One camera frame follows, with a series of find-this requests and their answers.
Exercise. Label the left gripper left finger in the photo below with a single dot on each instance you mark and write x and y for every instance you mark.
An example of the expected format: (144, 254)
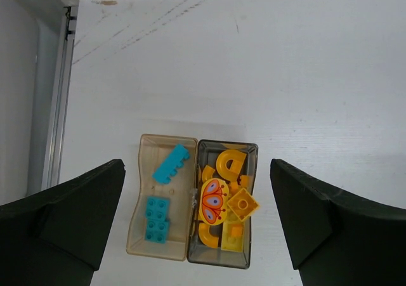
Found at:
(58, 236)

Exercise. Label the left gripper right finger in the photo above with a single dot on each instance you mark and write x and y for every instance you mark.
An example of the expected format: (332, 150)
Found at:
(335, 237)

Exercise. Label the yellow square lego brick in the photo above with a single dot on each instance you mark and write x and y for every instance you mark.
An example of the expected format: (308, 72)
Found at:
(243, 205)

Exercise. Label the teal square lego brick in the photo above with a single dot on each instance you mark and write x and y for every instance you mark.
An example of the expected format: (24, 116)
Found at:
(157, 231)

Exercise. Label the orange half-round lego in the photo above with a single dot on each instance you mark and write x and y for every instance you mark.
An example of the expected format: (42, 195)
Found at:
(230, 163)

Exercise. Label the orange curved lego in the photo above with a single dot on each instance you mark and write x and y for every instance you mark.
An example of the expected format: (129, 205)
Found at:
(206, 237)
(208, 172)

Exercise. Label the yellow butterfly print lego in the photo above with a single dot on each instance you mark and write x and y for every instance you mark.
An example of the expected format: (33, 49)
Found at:
(214, 194)

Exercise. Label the teal lego plate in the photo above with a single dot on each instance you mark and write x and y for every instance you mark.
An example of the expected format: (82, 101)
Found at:
(171, 164)

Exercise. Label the yellow long lego plate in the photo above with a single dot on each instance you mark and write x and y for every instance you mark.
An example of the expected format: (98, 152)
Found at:
(232, 238)

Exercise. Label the small orange red lego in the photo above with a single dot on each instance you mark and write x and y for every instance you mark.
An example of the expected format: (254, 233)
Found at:
(234, 186)

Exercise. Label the grey transparent container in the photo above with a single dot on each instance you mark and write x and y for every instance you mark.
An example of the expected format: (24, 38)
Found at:
(207, 153)

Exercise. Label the orange transparent container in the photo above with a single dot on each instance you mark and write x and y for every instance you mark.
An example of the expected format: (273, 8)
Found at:
(172, 202)

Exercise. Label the aluminium front rail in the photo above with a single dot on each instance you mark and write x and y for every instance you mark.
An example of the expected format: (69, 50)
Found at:
(58, 110)

